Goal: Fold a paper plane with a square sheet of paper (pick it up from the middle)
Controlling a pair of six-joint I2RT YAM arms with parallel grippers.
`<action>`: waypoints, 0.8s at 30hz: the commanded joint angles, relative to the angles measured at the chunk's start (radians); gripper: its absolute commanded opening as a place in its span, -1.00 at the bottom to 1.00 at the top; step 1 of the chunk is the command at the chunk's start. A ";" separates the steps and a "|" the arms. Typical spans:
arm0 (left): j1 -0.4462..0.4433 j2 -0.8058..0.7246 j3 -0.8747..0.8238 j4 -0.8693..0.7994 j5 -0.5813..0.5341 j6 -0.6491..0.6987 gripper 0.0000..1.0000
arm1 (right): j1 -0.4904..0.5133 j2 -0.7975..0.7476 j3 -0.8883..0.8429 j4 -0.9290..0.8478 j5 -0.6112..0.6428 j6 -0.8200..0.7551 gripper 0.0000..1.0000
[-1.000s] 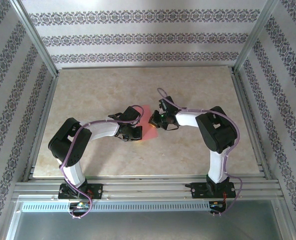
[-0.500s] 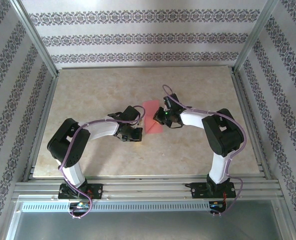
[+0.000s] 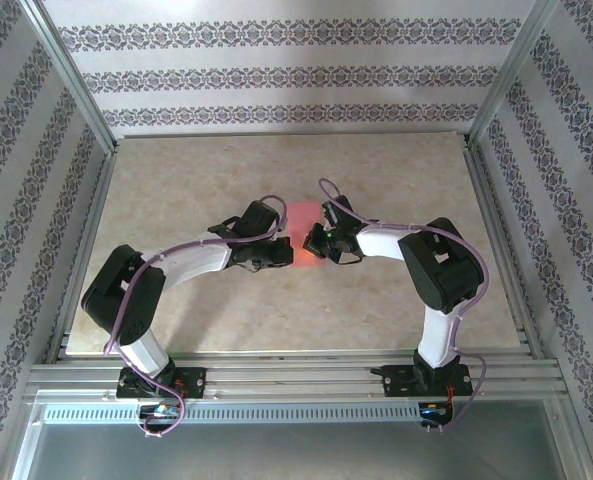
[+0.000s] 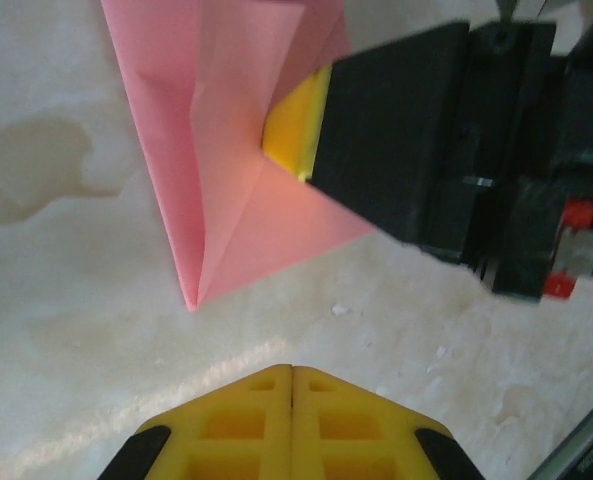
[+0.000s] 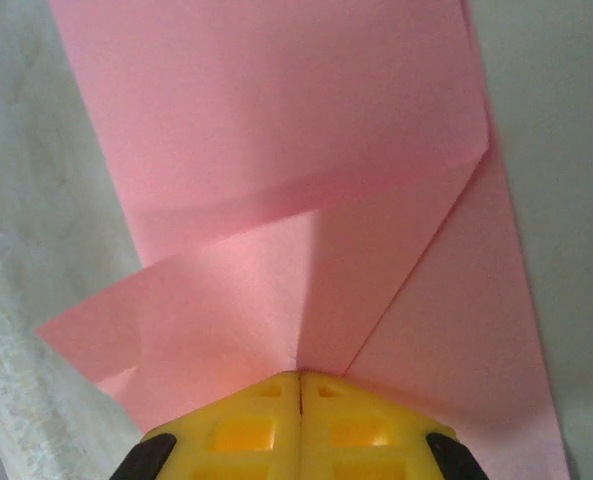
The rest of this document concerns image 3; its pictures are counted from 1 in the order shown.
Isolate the small circuit board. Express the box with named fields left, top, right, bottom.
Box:
left=418, top=402, right=455, bottom=420
left=138, top=403, right=182, bottom=420

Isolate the pink red cloth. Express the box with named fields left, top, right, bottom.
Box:
left=286, top=199, right=323, bottom=270

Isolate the grey sheet metal panel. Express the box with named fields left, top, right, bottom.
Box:
left=10, top=422, right=585, bottom=480

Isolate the wide aluminium mounting rail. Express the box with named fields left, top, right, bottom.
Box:
left=25, top=352, right=565, bottom=401

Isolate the slotted grey cable duct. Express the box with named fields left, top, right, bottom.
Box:
left=40, top=403, right=457, bottom=425

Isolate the thin aluminium rail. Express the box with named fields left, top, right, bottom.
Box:
left=115, top=130, right=472, bottom=142

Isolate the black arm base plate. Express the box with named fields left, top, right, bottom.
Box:
left=370, top=363, right=475, bottom=400
left=115, top=366, right=208, bottom=401

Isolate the aluminium frame post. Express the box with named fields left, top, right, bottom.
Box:
left=465, top=0, right=575, bottom=149
left=18, top=0, right=120, bottom=156

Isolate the aluminium side rail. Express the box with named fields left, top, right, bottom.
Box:
left=45, top=147, right=120, bottom=364
left=463, top=139, right=547, bottom=361

